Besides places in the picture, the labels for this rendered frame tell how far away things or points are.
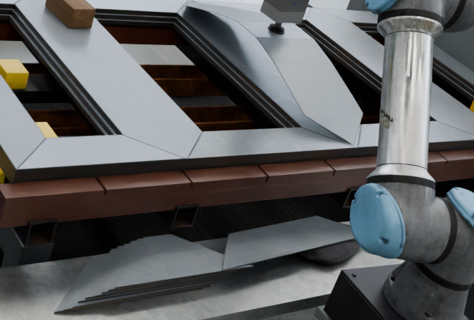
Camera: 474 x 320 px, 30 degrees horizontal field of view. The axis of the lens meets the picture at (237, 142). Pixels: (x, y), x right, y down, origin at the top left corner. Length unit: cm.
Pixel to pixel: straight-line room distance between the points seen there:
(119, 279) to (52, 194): 18
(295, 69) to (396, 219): 67
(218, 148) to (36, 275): 43
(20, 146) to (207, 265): 39
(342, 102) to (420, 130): 53
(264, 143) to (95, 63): 40
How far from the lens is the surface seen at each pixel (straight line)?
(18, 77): 188
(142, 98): 182
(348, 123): 199
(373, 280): 167
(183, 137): 172
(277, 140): 183
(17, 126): 161
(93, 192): 153
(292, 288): 172
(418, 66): 155
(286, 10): 208
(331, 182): 188
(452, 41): 281
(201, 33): 224
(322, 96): 200
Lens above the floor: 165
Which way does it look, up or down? 27 degrees down
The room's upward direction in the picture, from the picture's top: 19 degrees clockwise
